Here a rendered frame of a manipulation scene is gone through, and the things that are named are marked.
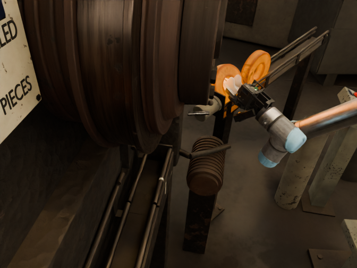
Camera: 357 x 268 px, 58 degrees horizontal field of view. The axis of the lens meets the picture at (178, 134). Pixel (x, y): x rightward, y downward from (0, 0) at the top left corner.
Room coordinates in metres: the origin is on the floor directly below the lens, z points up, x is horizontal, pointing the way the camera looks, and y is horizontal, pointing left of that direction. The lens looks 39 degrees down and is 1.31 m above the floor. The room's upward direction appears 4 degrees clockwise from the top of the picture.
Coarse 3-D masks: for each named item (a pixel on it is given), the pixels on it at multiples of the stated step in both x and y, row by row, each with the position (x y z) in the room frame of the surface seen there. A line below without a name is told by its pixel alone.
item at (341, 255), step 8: (312, 256) 0.79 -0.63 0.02; (320, 256) 0.79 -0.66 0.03; (328, 256) 0.80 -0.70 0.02; (336, 256) 0.80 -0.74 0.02; (344, 256) 0.80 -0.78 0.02; (352, 256) 0.72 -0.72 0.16; (312, 264) 0.76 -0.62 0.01; (320, 264) 0.76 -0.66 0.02; (328, 264) 0.76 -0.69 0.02; (336, 264) 0.76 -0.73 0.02; (344, 264) 0.73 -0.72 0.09; (352, 264) 0.70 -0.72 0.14
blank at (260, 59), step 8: (256, 56) 1.12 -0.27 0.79; (264, 56) 1.15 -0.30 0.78; (248, 64) 1.10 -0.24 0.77; (256, 64) 1.11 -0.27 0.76; (264, 64) 1.16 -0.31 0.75; (248, 72) 1.08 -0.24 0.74; (256, 72) 1.17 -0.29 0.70; (264, 72) 1.17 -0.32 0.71; (248, 80) 1.09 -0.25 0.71; (256, 80) 1.13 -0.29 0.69
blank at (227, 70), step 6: (222, 66) 1.05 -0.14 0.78; (228, 66) 1.07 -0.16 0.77; (234, 66) 1.09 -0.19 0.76; (222, 72) 1.04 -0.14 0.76; (228, 72) 1.06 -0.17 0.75; (234, 72) 1.08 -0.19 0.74; (240, 72) 1.10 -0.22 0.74; (216, 78) 1.01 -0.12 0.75; (222, 78) 1.03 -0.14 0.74; (228, 78) 1.07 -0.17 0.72; (216, 84) 1.00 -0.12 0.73; (222, 84) 1.02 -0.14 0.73; (216, 90) 0.99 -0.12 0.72; (222, 90) 1.00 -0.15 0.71
